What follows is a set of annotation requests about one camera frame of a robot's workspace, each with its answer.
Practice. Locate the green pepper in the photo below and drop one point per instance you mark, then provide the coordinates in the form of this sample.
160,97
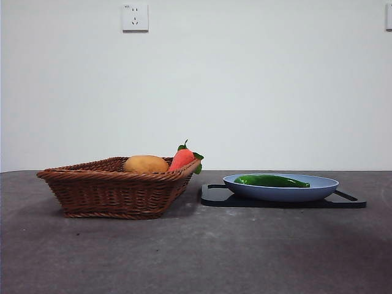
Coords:
269,180

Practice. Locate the blue round plate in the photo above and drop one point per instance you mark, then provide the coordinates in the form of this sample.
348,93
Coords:
281,193

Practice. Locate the orange carrot with green leaves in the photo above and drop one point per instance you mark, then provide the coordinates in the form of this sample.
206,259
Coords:
182,159

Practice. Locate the yellow-brown potato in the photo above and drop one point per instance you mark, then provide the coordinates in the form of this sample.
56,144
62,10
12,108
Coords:
145,163

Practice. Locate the black rectangular tray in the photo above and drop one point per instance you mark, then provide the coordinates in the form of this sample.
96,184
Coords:
214,200

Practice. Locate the brown wicker basket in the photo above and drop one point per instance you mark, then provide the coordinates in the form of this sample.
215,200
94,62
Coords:
113,193

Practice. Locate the white wall socket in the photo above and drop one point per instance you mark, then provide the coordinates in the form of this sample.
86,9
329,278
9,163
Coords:
135,17

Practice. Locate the white wall plate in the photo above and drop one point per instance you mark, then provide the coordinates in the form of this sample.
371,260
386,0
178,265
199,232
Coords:
389,17

